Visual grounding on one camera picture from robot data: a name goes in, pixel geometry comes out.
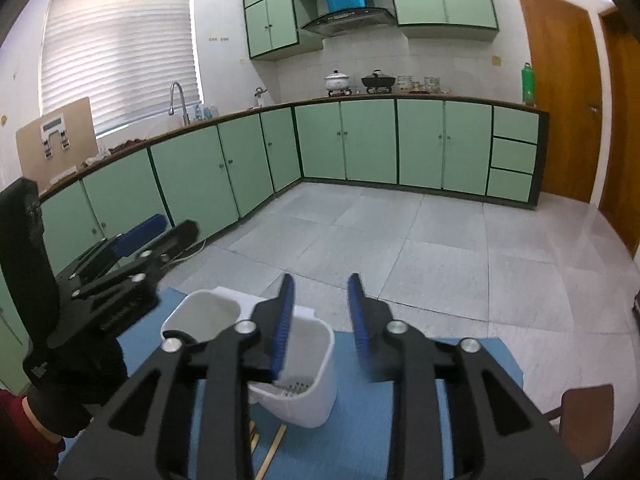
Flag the chopstick with red end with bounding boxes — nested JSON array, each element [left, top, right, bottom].
[[255, 425, 288, 480]]

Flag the green lower kitchen cabinets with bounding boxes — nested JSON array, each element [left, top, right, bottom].
[[0, 95, 550, 395]]

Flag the black gloved left hand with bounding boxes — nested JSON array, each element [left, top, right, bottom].
[[24, 339, 128, 438]]

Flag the brown wooden stool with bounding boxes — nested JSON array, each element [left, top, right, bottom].
[[544, 384, 614, 465]]

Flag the brown cardboard board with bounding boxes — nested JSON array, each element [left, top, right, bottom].
[[15, 98, 99, 194]]

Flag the blue table mat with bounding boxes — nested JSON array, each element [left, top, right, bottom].
[[58, 287, 525, 480]]

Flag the chrome sink faucet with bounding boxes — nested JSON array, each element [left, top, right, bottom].
[[167, 81, 192, 127]]

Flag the white utensil holder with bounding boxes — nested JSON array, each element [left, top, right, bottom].
[[160, 286, 337, 428]]

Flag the white window blind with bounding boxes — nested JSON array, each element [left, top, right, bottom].
[[39, 0, 203, 134]]

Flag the brown wooden door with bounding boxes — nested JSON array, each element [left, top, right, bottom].
[[520, 0, 602, 203], [599, 9, 640, 256]]

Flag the white cooking pot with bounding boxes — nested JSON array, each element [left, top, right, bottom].
[[324, 70, 352, 96]]

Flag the black wok pan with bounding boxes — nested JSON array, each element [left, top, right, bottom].
[[361, 70, 396, 94]]

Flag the black range hood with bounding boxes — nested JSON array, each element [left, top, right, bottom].
[[303, 6, 397, 37]]

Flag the glass jars on counter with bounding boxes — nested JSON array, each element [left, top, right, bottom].
[[396, 75, 442, 94]]

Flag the green bottle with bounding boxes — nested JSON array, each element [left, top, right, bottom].
[[521, 63, 536, 106]]

